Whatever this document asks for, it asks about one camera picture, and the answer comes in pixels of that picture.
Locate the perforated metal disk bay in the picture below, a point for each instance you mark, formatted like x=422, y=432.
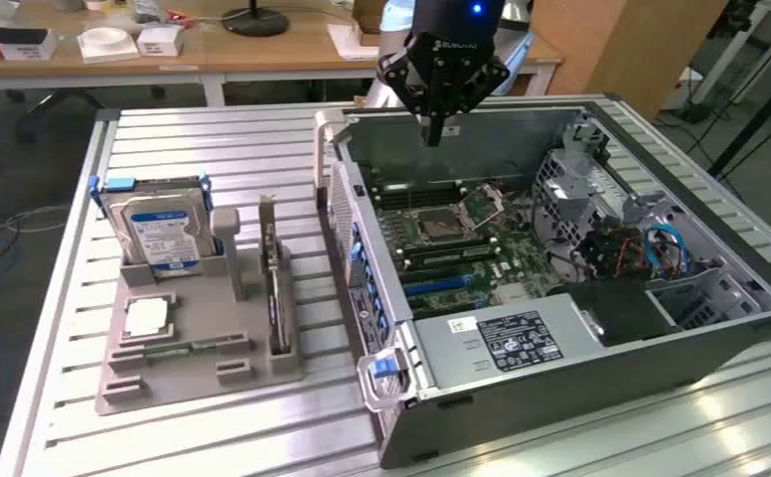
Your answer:
x=578, y=208

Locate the installed RAM stick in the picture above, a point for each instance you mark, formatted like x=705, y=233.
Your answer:
x=451, y=257

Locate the wooden cabinet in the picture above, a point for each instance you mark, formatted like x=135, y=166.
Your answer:
x=657, y=59

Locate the grey power supply unit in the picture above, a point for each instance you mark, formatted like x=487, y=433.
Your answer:
x=451, y=358

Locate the green RAM stick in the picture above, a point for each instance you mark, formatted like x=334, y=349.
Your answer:
x=180, y=346

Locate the hard disk in blue caddy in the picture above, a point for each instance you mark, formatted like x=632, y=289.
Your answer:
x=160, y=233

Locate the white box with black lid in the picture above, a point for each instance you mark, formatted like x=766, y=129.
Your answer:
x=24, y=47

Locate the blue case latch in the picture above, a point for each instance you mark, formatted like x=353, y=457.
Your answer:
x=382, y=368

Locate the black round lamp base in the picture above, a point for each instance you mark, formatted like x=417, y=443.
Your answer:
x=257, y=22

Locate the plain white box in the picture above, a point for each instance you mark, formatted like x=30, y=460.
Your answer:
x=160, y=42

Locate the grey parts rack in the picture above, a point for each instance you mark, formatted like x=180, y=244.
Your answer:
x=214, y=318

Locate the CPU socket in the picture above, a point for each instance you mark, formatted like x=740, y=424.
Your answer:
x=435, y=226

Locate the white square holder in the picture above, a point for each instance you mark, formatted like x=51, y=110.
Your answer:
x=108, y=47

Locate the green motherboard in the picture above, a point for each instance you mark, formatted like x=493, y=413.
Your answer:
x=511, y=278

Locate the silver CPU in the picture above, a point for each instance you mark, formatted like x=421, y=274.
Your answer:
x=147, y=318

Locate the black slanted stand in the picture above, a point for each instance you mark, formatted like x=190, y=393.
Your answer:
x=757, y=109

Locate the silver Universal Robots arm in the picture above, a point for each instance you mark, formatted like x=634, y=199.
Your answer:
x=382, y=97

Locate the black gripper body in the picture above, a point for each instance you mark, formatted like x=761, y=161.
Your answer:
x=455, y=49

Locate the wooden desk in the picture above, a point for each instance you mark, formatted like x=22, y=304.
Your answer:
x=259, y=49

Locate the black chassis intrusion switch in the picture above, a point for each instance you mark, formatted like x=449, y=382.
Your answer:
x=359, y=191

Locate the open metal socket cover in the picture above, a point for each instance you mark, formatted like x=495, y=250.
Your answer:
x=482, y=206

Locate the blue expansion slot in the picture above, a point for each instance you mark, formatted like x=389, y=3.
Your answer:
x=435, y=286

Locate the white paper booklet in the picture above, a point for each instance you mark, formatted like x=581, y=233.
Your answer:
x=353, y=45

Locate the graphics card with metal bracket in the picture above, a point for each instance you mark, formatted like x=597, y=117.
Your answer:
x=278, y=298

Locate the open black PC case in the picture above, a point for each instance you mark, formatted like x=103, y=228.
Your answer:
x=558, y=412

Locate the black office chair base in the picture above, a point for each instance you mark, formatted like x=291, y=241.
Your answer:
x=48, y=107

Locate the brown cardboard box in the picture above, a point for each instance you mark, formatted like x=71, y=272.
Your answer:
x=369, y=15

